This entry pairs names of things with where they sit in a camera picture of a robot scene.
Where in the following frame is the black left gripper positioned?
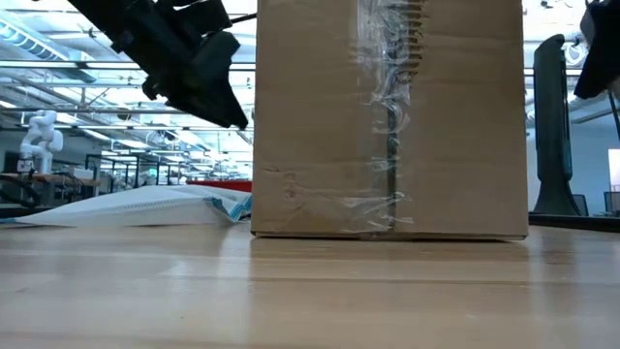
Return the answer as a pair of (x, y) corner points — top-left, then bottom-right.
(110, 0), (250, 131)

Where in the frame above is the blue and white bubble mailer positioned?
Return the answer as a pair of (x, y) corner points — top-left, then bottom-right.
(0, 184), (255, 229)

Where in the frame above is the brown cardboard shipping box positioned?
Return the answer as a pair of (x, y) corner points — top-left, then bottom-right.
(250, 0), (530, 242)

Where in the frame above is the large red tote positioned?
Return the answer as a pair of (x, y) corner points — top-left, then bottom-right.
(185, 179), (254, 193)

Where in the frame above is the wheeled grey workbench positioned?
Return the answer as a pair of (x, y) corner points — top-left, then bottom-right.
(0, 171), (102, 207)

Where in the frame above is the black cable loop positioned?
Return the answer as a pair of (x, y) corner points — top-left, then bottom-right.
(0, 173), (42, 207)

